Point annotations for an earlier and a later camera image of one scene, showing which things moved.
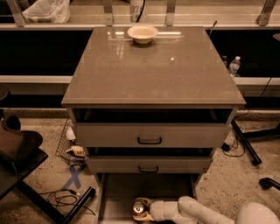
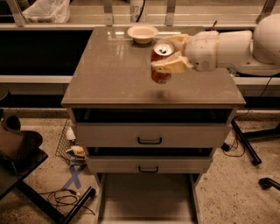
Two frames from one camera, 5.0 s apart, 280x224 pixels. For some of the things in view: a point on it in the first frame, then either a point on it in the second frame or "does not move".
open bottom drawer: x=117 y=192 does not move
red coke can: x=138 y=208 -> x=160 y=51
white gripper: x=157 y=210 -> x=202 y=49
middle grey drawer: x=149 y=164 does not move
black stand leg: x=246 y=143 does not move
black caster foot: x=267 y=183 does not move
